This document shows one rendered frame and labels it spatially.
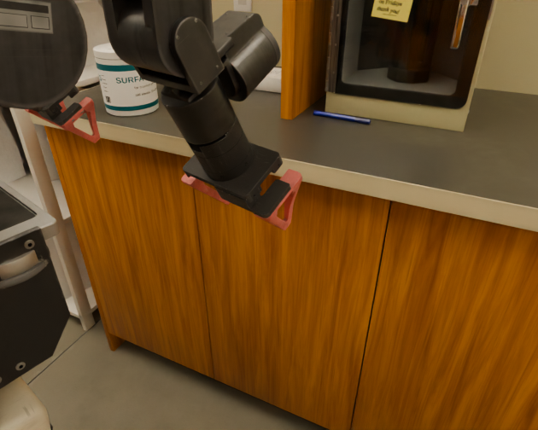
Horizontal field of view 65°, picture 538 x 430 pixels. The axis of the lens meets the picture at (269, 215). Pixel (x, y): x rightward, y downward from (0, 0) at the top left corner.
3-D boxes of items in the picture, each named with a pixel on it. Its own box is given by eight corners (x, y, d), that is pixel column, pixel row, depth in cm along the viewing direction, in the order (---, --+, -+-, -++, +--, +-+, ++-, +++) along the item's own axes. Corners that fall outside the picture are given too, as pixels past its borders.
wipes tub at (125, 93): (131, 98, 113) (119, 38, 105) (170, 105, 109) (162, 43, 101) (94, 112, 103) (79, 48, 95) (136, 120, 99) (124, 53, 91)
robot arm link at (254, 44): (102, 24, 35) (166, 34, 31) (190, -50, 39) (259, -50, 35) (169, 128, 44) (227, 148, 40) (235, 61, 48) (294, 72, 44)
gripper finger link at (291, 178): (271, 194, 55) (248, 143, 48) (317, 212, 51) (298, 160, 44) (241, 232, 53) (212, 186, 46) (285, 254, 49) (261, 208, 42)
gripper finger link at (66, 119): (96, 122, 79) (62, 81, 72) (117, 130, 75) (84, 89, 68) (69, 147, 77) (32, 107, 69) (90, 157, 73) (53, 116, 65)
